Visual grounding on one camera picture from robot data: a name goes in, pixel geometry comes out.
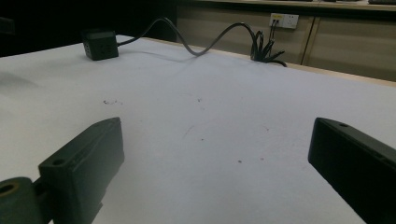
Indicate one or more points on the white wall socket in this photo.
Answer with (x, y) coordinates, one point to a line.
(284, 20)

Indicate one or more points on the black cube power socket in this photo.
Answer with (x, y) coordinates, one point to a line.
(100, 45)

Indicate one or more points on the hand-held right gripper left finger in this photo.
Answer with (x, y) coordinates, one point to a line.
(84, 165)

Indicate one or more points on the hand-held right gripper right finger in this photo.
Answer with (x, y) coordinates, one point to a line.
(351, 161)

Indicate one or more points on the beige cabinet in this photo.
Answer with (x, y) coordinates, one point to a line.
(311, 40)

